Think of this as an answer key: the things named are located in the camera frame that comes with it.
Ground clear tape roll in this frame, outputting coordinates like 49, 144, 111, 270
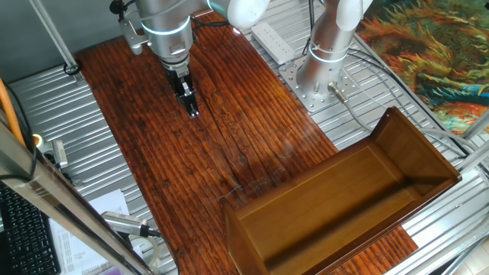
128, 235, 161, 274

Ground black keyboard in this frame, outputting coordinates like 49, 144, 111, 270
0, 185, 62, 275

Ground colourful painted cloth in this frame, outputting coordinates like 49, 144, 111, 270
357, 0, 489, 134

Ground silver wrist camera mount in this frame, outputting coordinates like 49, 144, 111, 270
109, 0, 150, 55

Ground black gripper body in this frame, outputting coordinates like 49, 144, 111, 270
167, 63, 191, 96

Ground slanted aluminium pole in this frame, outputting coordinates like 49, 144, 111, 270
28, 0, 83, 76

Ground aluminium frame strut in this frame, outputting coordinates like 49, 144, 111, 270
456, 110, 489, 173

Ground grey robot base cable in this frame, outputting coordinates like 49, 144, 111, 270
327, 82, 489, 154

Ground black base cables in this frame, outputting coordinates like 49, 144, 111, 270
301, 0, 469, 158

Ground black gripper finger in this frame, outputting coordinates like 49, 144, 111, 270
182, 80, 199, 118
175, 89, 188, 110

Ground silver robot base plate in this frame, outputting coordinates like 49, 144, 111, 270
278, 57, 360, 112

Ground printed paper sheet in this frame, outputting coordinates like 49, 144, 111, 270
49, 189, 131, 275

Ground white power strip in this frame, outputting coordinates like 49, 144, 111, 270
251, 21, 296, 65

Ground black cable by beam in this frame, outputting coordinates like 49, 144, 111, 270
0, 82, 39, 183

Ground orange tube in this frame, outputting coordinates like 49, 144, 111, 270
0, 78, 26, 146

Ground wood grain table mat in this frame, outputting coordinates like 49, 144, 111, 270
76, 9, 419, 275

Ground black depth camera cable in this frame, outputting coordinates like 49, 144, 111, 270
147, 228, 180, 275

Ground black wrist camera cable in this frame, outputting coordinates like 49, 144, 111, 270
189, 15, 231, 44

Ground metal frame beam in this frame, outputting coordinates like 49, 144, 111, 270
0, 121, 154, 275

